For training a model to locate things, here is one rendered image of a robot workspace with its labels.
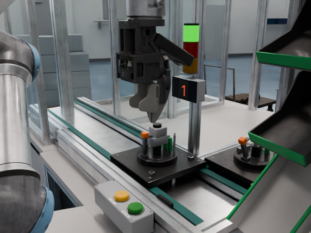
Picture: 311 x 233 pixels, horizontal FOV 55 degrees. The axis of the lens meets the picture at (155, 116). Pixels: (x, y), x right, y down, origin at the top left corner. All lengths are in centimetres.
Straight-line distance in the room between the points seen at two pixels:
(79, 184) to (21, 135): 46
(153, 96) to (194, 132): 49
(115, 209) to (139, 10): 50
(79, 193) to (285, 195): 67
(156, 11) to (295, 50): 26
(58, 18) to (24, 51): 83
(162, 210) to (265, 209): 26
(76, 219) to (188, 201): 34
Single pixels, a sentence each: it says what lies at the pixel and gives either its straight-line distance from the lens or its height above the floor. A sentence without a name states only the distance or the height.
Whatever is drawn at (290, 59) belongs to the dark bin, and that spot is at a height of 136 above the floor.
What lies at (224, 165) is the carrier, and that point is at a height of 97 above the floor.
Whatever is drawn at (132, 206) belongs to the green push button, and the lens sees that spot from 80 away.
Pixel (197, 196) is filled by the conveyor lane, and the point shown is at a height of 92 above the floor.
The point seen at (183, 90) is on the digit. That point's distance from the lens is 101.
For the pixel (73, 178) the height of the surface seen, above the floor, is 86.
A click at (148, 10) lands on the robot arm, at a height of 144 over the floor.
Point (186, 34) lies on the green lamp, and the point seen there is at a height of 138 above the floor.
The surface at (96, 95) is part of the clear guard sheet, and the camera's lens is 212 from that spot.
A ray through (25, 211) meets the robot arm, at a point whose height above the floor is 107.
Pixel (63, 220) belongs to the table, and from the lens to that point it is 98.
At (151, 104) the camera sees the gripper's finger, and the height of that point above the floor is 126.
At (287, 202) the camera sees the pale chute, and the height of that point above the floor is 107.
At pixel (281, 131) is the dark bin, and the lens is 65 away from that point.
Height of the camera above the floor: 142
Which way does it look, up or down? 18 degrees down
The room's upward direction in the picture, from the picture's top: straight up
